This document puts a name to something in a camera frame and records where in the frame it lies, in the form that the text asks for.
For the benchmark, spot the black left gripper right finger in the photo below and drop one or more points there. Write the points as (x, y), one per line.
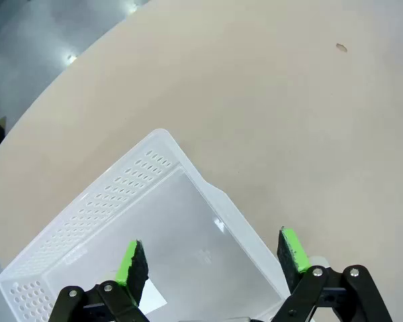
(289, 268)

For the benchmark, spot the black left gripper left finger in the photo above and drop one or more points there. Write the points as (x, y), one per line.
(137, 268)

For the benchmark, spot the white perforated plastic basket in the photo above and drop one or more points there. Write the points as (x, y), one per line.
(87, 201)

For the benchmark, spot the white paper label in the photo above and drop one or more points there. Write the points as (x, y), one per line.
(154, 296)

